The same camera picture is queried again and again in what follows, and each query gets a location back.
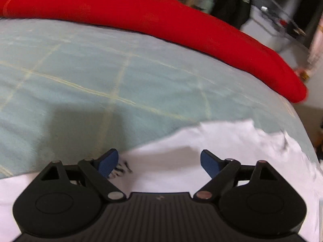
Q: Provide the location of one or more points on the hanging black jacket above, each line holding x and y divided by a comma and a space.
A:
234, 12

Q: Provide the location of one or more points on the green checked bed sheet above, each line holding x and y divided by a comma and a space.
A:
70, 91

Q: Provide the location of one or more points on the white long sleeve shirt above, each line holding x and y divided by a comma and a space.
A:
278, 196

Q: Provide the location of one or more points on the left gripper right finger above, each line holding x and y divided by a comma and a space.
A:
222, 173

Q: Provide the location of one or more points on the red rolled quilt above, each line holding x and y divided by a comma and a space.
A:
174, 22

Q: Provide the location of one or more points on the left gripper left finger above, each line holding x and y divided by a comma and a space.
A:
97, 172

